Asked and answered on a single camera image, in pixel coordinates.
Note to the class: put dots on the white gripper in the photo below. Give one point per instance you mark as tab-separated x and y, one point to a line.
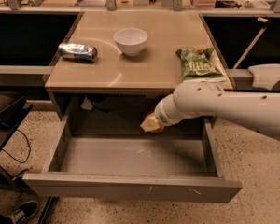
161	116

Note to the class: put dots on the orange fruit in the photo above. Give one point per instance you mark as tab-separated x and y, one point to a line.
150	124

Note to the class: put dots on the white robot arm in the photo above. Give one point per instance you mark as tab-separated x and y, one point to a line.
256	111

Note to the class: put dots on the open grey top drawer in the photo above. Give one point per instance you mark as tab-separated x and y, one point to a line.
104	154

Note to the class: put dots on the grey cabinet with tan top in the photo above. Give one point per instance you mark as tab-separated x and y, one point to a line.
155	70

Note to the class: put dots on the green chip bag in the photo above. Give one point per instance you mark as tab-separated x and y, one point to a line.
196	65

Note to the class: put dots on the white ceramic bowl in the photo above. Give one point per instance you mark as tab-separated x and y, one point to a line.
130	41

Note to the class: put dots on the crushed silver soda can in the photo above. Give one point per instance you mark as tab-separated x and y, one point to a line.
78	52

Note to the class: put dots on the dark side cart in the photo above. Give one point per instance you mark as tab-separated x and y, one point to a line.
13	110

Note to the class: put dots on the black and white sneaker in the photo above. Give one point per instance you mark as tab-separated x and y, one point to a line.
22	213

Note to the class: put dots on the wooden stick with cap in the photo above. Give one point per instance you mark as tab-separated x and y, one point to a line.
265	24

